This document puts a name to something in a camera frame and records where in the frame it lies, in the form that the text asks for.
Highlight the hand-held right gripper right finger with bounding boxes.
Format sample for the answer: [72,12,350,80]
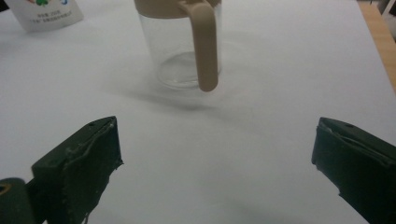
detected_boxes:
[311,117,396,224]

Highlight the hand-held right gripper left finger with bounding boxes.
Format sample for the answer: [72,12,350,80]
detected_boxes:
[31,116,124,224]

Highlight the white pouch with blue cap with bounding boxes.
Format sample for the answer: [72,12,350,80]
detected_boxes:
[3,0,85,33]

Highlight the white table mat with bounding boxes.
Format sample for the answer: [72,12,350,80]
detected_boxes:
[0,0,396,224]

